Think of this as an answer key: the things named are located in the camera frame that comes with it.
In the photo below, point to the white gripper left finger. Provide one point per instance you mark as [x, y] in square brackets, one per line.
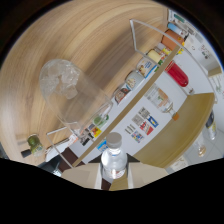
[83, 175]

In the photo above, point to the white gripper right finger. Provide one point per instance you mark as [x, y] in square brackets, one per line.
[146, 173]

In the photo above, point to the clear bottle with red label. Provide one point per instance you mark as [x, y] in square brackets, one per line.
[114, 160]

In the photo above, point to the glass jar of limes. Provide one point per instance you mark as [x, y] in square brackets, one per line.
[35, 145]

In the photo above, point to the silver soda water can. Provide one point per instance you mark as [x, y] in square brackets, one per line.
[210, 126]

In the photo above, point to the blue liquid bottle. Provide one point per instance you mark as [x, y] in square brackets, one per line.
[102, 146]

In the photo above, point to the white notebook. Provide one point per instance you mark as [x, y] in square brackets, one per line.
[58, 150]

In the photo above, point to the green mug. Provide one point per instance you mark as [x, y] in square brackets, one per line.
[100, 120]

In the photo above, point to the glass jar with cork lid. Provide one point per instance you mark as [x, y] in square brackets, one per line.
[200, 146]

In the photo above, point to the clear bottle with cork stopper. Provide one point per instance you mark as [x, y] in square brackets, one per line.
[160, 100]

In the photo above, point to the clear glass with ice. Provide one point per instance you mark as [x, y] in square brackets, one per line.
[73, 96]

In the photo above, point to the white bowl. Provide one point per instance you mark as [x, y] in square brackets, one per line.
[122, 95]
[134, 80]

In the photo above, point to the red liquid bottle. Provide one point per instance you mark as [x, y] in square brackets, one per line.
[176, 75]

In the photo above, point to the blue rimmed bowl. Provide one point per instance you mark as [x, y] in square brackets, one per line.
[146, 66]

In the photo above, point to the orange pot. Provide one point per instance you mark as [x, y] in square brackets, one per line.
[172, 39]

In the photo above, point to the red wall card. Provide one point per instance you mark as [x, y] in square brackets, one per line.
[146, 127]

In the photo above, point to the white frame wooden shelf rack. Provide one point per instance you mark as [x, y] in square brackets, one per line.
[173, 130]

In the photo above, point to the blue and yellow wall card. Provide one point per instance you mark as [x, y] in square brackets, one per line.
[152, 121]

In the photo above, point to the wooden wall shelf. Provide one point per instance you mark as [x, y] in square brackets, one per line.
[214, 70]

